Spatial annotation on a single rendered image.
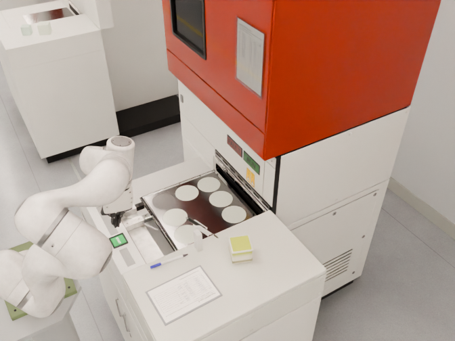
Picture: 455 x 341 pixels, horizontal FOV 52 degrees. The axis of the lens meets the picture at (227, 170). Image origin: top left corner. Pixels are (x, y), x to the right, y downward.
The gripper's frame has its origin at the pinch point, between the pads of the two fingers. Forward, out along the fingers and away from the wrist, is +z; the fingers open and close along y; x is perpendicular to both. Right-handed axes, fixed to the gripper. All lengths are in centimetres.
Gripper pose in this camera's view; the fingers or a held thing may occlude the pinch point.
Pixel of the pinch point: (116, 220)
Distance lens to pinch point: 162.8
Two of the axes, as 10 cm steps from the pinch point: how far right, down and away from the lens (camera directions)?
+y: -8.4, 1.6, -5.2
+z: -1.8, 8.2, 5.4
